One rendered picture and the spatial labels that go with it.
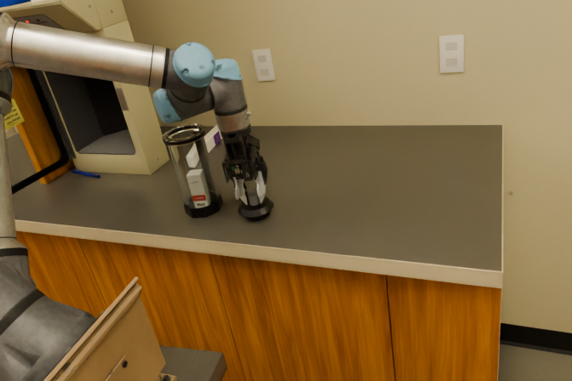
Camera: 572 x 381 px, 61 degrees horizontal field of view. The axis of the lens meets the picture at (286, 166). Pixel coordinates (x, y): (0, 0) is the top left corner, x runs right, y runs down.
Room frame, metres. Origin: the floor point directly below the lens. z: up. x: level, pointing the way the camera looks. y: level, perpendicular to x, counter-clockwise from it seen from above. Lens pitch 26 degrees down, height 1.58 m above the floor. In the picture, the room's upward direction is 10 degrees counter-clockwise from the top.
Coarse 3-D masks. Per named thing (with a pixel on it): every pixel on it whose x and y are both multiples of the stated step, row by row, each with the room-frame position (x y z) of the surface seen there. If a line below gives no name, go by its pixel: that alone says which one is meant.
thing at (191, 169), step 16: (176, 128) 1.17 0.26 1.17; (192, 128) 1.18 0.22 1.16; (192, 144) 1.10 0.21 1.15; (176, 160) 1.10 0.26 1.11; (192, 160) 1.09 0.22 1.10; (208, 160) 1.13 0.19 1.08; (192, 176) 1.09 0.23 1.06; (208, 176) 1.11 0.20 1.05; (192, 192) 1.09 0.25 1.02; (208, 192) 1.10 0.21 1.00
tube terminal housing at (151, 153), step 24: (96, 0) 1.43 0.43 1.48; (120, 0) 1.51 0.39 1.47; (120, 24) 1.49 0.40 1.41; (144, 96) 1.49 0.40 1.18; (144, 120) 1.46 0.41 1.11; (72, 144) 1.55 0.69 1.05; (144, 144) 1.43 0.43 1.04; (96, 168) 1.52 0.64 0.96; (120, 168) 1.47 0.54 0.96; (144, 168) 1.43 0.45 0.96
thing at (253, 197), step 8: (248, 192) 1.06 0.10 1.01; (256, 192) 1.05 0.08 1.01; (256, 200) 1.04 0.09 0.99; (264, 200) 1.06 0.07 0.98; (240, 208) 1.05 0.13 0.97; (248, 208) 1.03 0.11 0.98; (256, 208) 1.03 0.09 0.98; (264, 208) 1.02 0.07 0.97; (248, 216) 1.02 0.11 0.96; (256, 216) 1.01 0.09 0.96; (264, 216) 1.03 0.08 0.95
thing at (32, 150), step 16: (16, 80) 1.48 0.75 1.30; (16, 96) 1.47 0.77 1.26; (32, 96) 1.51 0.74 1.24; (16, 112) 1.45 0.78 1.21; (32, 112) 1.49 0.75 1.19; (16, 128) 1.43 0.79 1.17; (32, 128) 1.47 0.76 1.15; (48, 128) 1.51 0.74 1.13; (16, 144) 1.42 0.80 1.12; (32, 144) 1.46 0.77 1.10; (48, 144) 1.50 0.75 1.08; (16, 160) 1.40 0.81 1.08; (32, 160) 1.44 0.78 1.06; (48, 160) 1.48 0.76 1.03; (16, 176) 1.38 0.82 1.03
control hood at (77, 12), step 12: (48, 0) 1.35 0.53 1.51; (60, 0) 1.32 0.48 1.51; (72, 0) 1.35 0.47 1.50; (84, 0) 1.39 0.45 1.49; (12, 12) 1.41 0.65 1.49; (24, 12) 1.39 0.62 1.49; (36, 12) 1.38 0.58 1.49; (48, 12) 1.37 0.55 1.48; (60, 12) 1.35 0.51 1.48; (72, 12) 1.35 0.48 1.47; (84, 12) 1.38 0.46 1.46; (96, 12) 1.42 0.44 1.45; (60, 24) 1.41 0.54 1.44; (72, 24) 1.39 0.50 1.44; (84, 24) 1.38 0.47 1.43; (96, 24) 1.40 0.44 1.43
